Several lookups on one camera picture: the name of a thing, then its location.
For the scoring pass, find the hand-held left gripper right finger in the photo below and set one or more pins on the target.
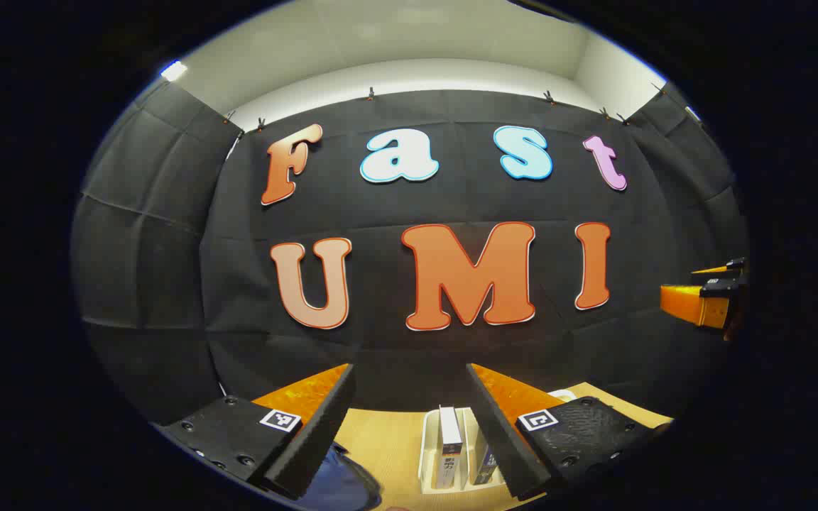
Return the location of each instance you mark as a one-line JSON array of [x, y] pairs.
[[501, 440]]

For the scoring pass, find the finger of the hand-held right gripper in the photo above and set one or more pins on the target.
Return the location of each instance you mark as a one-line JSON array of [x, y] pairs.
[[718, 269], [693, 305]]

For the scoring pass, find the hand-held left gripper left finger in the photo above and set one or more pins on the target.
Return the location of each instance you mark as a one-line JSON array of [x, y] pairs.
[[320, 440]]

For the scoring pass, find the blue-spine book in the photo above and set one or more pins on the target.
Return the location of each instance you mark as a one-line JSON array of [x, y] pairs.
[[486, 468]]

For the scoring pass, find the blue schoolbag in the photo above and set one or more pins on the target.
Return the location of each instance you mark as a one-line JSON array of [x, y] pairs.
[[341, 486]]

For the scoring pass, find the grey white-spine book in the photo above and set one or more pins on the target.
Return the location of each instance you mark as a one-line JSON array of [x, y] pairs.
[[449, 440]]

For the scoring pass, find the white bookshelf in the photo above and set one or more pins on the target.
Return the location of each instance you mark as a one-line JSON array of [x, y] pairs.
[[429, 461]]

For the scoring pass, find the black backdrop cloth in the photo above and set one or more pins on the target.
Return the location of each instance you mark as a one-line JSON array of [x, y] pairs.
[[380, 206]]

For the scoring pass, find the white ceiling light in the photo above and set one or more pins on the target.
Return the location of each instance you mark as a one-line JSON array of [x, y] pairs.
[[174, 71]]

